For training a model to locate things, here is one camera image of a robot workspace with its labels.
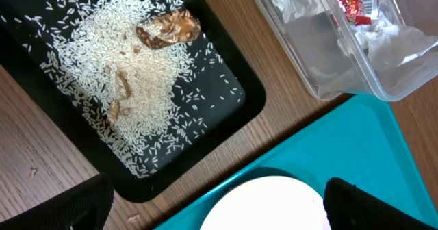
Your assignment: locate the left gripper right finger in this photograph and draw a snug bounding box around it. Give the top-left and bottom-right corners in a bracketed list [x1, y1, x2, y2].
[323, 177, 437, 230]

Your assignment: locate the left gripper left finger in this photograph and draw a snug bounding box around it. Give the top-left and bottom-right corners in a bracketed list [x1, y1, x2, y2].
[1, 174, 114, 230]

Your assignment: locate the large pink plate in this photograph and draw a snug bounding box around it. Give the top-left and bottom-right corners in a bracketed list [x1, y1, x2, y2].
[201, 176, 331, 230]

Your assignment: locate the white napkin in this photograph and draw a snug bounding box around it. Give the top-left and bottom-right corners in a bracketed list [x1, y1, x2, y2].
[271, 0, 437, 72]

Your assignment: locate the brown food scrap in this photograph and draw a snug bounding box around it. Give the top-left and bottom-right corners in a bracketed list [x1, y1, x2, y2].
[136, 9, 202, 50]

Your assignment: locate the red snack wrapper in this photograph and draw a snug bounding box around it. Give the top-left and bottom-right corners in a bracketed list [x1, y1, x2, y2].
[337, 0, 378, 26]

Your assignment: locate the clear plastic waste bin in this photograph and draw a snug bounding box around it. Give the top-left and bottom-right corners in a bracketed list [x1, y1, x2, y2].
[255, 0, 437, 101]

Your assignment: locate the teal serving tray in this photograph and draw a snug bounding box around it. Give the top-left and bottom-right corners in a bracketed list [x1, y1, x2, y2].
[158, 95, 437, 229]

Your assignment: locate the spilled rice pile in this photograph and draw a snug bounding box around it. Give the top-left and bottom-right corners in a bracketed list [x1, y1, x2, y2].
[1, 0, 245, 178]

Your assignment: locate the black rectangular tray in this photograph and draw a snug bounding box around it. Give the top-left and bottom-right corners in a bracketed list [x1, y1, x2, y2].
[1, 0, 266, 203]

